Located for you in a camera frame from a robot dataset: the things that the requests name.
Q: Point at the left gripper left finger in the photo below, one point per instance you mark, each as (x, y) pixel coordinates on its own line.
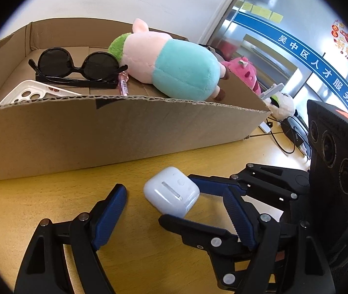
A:
(44, 269)

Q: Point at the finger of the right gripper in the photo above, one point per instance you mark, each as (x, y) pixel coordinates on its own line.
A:
(275, 186)
(223, 248)

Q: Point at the pink transparent pen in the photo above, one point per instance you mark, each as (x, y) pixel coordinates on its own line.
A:
(122, 83)

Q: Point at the white plush toy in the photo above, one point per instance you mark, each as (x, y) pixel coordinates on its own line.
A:
(282, 106)

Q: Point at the magenta plush toy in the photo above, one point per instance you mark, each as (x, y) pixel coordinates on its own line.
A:
(245, 71)

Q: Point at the white earbuds case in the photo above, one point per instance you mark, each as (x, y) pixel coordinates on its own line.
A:
(171, 192)

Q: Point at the pink pig plush toy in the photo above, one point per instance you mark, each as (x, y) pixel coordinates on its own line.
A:
(177, 68)

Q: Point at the black sunglasses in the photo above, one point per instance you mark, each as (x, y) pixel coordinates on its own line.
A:
(98, 70)

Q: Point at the cardboard box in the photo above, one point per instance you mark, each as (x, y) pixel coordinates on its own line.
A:
(100, 127)

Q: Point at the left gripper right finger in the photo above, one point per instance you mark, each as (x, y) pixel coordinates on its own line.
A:
(284, 258)

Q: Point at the clear white phone case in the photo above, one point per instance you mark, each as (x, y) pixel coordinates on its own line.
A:
(29, 90)

